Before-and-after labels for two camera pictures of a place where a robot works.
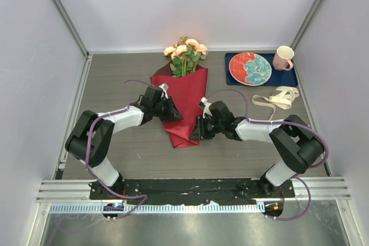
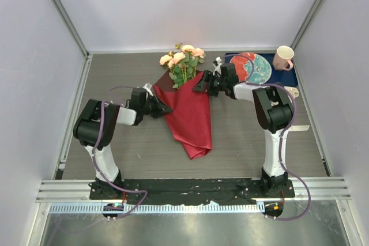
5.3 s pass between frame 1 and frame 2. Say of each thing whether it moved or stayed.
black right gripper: moved
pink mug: stayed
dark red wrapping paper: moved
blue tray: stayed
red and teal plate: stayed
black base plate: stayed
